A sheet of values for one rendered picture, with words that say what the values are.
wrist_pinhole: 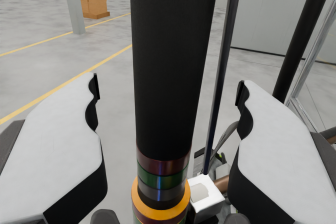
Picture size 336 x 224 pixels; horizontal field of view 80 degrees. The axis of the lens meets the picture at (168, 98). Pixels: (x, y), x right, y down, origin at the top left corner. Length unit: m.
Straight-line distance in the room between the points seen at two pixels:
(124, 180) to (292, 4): 4.91
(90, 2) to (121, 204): 7.28
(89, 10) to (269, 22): 5.94
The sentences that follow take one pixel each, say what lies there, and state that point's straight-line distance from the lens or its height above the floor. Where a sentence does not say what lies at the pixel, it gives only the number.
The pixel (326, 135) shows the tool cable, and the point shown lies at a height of 1.57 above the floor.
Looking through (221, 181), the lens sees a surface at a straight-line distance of 0.21.
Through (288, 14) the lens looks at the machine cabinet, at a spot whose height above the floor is 0.97.
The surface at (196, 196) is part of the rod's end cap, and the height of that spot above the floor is 1.56.
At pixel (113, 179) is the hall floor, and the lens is 2.14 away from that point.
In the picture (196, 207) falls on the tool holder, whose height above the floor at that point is 1.56.
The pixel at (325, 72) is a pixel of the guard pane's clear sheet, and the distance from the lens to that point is 1.42.
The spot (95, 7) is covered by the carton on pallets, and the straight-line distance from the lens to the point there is 8.22.
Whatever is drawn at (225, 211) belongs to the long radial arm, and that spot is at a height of 1.09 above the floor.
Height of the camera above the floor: 1.72
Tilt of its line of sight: 33 degrees down
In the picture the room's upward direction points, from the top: 4 degrees clockwise
